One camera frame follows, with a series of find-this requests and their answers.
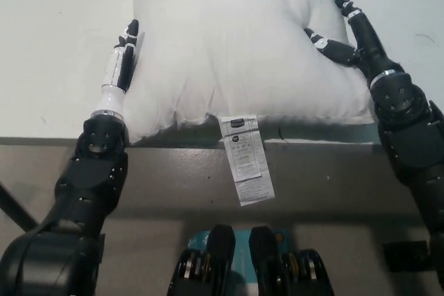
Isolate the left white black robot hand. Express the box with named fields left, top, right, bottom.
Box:
left=92, top=19, right=145, bottom=117

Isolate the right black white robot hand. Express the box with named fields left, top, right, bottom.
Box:
left=303, top=0, right=409, bottom=85

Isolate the white pillow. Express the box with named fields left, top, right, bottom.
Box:
left=121, top=0, right=377, bottom=146

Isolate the white printed pillow care tag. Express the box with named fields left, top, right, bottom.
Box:
left=219, top=114, right=275, bottom=207

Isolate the black slanted table leg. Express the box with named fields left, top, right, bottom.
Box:
left=0, top=181, right=39, bottom=233

